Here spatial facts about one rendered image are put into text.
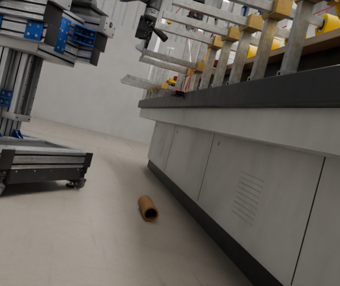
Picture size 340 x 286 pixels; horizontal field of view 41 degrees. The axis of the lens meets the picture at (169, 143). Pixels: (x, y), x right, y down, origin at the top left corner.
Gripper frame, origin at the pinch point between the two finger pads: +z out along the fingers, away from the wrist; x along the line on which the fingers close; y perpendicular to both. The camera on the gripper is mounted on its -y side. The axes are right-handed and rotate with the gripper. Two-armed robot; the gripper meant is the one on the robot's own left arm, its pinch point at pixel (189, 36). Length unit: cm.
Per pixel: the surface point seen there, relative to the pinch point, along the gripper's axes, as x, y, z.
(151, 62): -16.2, -12.6, 17.7
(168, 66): -6.2, -12.7, 17.8
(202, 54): 7.7, 8.6, 9.6
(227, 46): 8, 59, 13
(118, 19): -43, -761, -167
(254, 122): 8, 115, 47
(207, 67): 6.9, 33.4, 20.2
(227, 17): -2, 87, 10
